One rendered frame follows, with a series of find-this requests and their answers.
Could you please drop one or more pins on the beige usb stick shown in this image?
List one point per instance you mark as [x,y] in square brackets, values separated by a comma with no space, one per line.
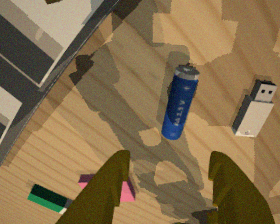
[255,110]

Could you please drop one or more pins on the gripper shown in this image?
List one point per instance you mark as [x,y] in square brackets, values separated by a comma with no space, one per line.
[237,198]

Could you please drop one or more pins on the blue battery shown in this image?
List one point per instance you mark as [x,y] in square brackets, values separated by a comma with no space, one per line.
[184,83]

